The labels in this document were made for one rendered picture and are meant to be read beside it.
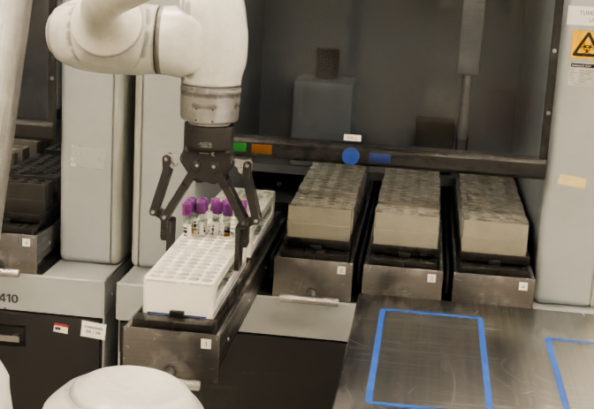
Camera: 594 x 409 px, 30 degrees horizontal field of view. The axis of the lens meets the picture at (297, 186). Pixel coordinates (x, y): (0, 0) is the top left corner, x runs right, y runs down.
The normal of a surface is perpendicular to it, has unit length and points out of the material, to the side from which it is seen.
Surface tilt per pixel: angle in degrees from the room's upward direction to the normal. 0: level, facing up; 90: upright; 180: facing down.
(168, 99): 90
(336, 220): 90
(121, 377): 7
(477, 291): 90
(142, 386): 6
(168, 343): 90
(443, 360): 0
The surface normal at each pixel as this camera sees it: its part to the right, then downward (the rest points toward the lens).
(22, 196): -0.11, 0.21
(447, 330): 0.06, -0.97
